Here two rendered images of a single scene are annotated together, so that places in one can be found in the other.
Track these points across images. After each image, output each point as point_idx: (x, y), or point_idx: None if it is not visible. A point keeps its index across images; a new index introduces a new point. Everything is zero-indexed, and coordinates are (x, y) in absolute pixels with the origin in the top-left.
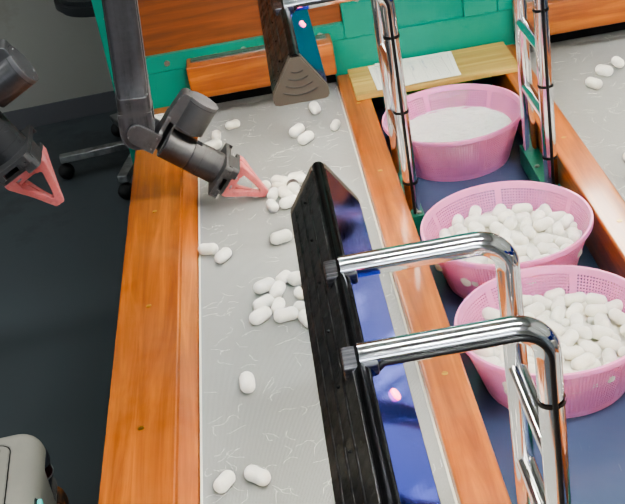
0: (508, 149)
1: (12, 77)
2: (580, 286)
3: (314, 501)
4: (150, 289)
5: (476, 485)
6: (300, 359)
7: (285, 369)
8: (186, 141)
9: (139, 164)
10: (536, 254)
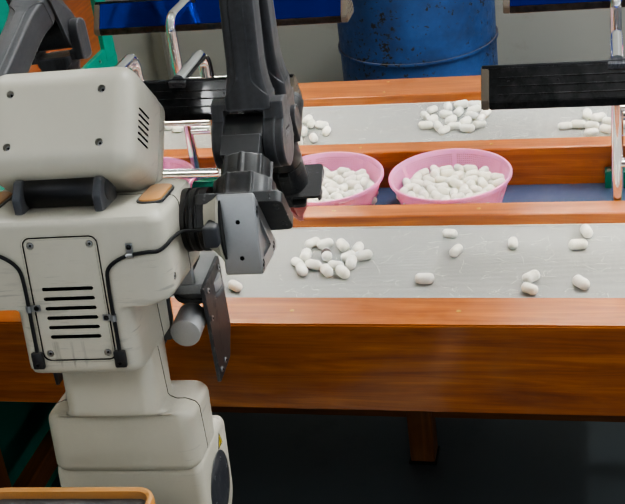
0: None
1: (302, 107)
2: (409, 172)
3: (561, 264)
4: (266, 310)
5: (589, 207)
6: (406, 263)
7: (413, 269)
8: None
9: (20, 319)
10: (358, 181)
